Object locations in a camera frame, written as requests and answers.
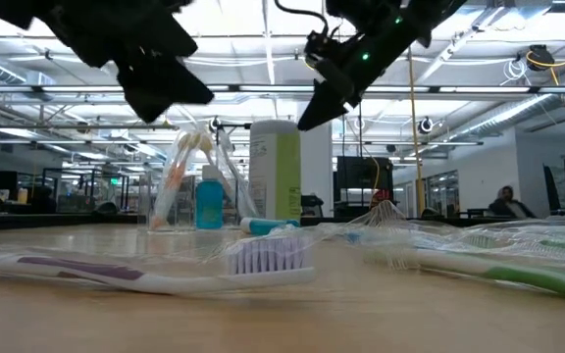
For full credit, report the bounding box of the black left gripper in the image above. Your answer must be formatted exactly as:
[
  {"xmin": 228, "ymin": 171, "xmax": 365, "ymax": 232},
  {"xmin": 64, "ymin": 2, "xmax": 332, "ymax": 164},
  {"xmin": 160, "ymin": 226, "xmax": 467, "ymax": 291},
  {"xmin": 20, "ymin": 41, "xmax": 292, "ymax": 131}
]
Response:
[{"xmin": 36, "ymin": 0, "xmax": 214, "ymax": 124}]

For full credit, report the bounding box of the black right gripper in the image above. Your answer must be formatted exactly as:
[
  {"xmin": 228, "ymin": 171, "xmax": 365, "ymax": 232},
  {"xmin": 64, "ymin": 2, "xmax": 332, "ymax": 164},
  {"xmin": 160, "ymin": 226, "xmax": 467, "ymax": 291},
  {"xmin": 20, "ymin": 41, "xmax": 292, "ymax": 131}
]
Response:
[{"xmin": 296, "ymin": 28, "xmax": 411, "ymax": 132}]

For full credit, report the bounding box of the clear plastic container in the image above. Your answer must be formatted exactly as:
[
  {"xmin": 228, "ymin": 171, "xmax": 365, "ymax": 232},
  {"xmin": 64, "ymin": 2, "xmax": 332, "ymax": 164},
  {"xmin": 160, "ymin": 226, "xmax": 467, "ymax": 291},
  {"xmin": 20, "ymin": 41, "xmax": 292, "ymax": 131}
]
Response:
[{"xmin": 137, "ymin": 127, "xmax": 260, "ymax": 232}]

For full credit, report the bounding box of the blue mouthwash bottle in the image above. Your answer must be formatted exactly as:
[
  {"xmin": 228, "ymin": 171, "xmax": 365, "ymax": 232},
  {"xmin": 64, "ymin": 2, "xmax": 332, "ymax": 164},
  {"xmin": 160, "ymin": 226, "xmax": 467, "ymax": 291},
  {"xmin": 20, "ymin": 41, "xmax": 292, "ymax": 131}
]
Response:
[
  {"xmin": 238, "ymin": 217, "xmax": 301, "ymax": 237},
  {"xmin": 194, "ymin": 165, "xmax": 226, "ymax": 230}
]

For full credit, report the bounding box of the purple toothbrush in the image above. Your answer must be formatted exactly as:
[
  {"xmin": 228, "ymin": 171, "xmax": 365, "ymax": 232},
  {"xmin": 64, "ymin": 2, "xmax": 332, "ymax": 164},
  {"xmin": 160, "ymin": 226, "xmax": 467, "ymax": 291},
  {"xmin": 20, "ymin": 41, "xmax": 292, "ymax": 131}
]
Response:
[{"xmin": 0, "ymin": 233, "xmax": 318, "ymax": 297}]

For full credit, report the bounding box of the black display screen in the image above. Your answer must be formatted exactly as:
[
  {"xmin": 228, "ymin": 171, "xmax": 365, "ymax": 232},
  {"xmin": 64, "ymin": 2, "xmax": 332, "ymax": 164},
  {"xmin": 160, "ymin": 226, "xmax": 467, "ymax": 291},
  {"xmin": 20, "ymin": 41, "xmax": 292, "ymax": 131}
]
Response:
[{"xmin": 334, "ymin": 155, "xmax": 394, "ymax": 191}]

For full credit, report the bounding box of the white and green canister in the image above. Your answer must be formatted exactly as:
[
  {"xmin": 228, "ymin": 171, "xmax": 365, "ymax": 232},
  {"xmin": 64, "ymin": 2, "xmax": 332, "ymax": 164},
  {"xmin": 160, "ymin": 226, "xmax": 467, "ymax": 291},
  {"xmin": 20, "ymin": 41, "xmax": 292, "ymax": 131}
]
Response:
[{"xmin": 248, "ymin": 119, "xmax": 304, "ymax": 223}]

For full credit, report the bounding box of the person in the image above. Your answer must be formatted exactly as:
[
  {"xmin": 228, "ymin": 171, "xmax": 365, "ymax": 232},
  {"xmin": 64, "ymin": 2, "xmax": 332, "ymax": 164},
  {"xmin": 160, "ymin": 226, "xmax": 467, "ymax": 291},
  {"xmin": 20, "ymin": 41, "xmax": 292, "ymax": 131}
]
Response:
[{"xmin": 487, "ymin": 184, "xmax": 539, "ymax": 220}]

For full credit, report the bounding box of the black office chair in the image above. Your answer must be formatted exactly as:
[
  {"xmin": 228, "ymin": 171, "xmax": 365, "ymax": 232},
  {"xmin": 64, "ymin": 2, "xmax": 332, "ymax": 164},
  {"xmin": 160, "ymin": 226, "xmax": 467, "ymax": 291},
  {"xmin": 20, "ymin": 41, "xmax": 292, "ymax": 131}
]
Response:
[{"xmin": 541, "ymin": 164, "xmax": 564, "ymax": 216}]

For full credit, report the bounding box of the black ceiling cable reel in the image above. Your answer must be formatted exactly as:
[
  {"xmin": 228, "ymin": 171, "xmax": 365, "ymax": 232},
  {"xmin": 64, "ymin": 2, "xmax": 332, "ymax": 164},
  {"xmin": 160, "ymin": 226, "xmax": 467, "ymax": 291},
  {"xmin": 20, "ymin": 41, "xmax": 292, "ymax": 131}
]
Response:
[{"xmin": 525, "ymin": 43, "xmax": 556, "ymax": 73}]

